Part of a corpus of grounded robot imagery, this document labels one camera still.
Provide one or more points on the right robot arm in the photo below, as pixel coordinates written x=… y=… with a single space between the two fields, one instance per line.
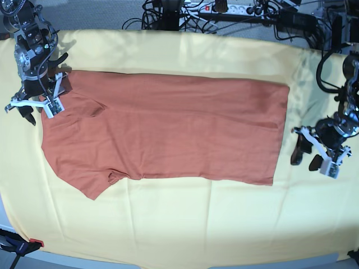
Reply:
x=35 y=42

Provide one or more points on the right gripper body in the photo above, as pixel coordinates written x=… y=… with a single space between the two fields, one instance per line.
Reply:
x=34 y=86

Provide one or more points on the black power adapter brick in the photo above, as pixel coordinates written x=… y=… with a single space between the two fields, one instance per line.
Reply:
x=297 y=21

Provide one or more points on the black clamp at right corner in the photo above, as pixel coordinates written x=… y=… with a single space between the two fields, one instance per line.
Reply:
x=354 y=255

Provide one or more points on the blue black bar clamp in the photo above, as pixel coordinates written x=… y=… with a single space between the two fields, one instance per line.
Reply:
x=14 y=243

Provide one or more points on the black box at right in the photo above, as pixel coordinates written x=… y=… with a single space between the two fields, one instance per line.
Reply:
x=337 y=31

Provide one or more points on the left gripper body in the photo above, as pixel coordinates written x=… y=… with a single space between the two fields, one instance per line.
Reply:
x=327 y=134

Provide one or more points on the white power strip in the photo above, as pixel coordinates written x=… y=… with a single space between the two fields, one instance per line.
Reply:
x=207 y=9

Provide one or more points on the black central stand post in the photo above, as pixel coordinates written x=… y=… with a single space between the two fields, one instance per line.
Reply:
x=170 y=15

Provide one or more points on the terracotta orange T-shirt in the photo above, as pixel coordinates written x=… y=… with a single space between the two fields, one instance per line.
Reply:
x=147 y=126

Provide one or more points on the yellow table cloth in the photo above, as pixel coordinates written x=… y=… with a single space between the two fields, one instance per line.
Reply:
x=190 y=222

